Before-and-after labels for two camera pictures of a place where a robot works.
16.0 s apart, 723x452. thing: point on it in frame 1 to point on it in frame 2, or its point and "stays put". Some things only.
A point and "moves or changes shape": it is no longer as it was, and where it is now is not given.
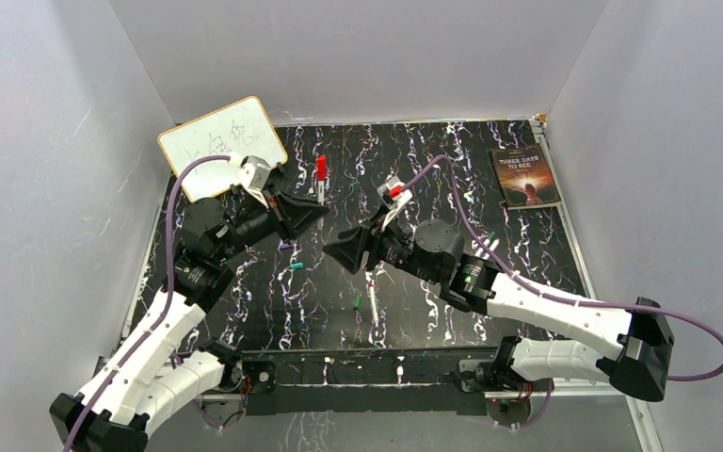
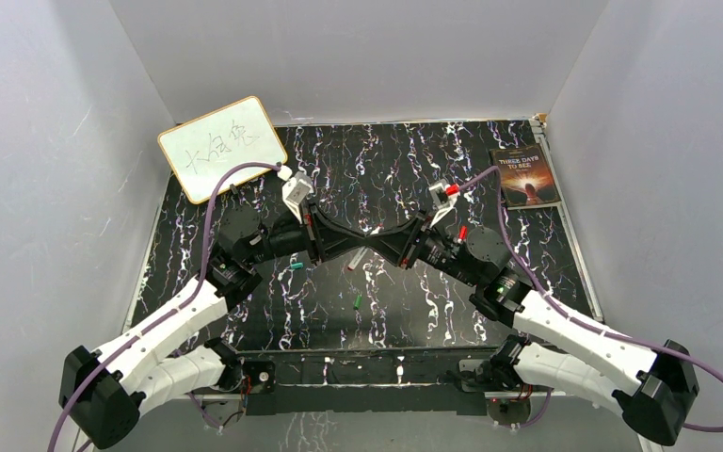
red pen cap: [321, 168] moves or changes shape
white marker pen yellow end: [321, 192] moves or changes shape
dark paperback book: [524, 176] stays put
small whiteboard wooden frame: [241, 128] stays put
